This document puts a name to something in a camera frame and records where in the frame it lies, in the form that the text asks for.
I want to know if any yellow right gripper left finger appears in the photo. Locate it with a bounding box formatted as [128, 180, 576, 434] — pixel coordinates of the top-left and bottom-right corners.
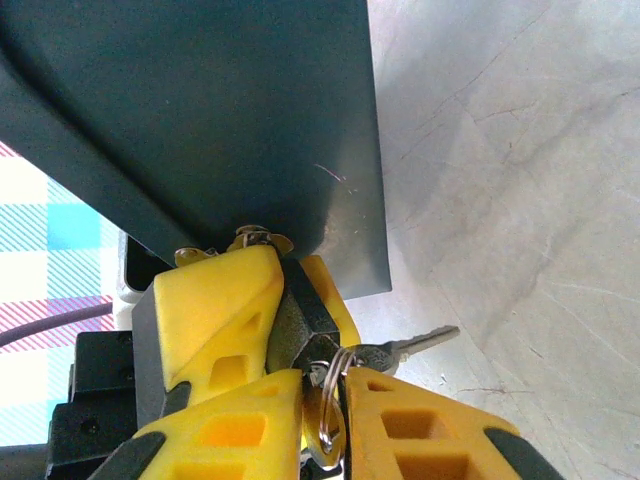
[98, 369, 307, 480]

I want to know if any starry night tin box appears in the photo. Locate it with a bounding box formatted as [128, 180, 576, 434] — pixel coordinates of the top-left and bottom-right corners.
[0, 0, 394, 302]

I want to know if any silver key ring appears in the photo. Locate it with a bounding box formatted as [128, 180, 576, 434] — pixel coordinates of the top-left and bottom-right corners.
[316, 346, 358, 447]

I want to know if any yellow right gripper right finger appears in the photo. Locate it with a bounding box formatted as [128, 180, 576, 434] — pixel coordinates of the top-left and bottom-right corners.
[343, 366, 567, 480]

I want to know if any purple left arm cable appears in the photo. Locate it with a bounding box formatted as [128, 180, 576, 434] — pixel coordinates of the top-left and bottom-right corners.
[0, 303, 118, 354]

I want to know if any small dark padlock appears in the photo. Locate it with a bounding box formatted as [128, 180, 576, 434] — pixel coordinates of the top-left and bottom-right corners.
[234, 225, 344, 375]

